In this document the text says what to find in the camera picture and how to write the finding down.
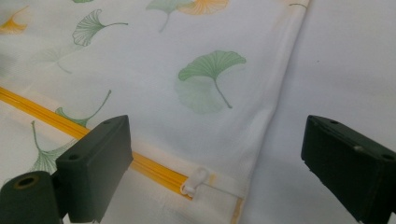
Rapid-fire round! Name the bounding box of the leaf print mesh laundry bag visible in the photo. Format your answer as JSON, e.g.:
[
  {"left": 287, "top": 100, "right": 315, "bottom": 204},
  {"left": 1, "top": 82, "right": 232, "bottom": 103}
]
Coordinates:
[{"left": 0, "top": 0, "right": 312, "bottom": 224}]

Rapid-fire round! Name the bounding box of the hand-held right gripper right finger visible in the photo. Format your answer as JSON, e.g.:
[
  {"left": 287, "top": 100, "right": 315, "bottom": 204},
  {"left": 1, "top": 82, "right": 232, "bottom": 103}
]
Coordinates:
[{"left": 301, "top": 115, "right": 396, "bottom": 224}]

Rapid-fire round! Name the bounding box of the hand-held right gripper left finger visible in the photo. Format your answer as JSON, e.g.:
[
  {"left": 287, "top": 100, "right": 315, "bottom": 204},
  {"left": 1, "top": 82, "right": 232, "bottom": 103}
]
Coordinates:
[{"left": 55, "top": 115, "right": 134, "bottom": 224}]

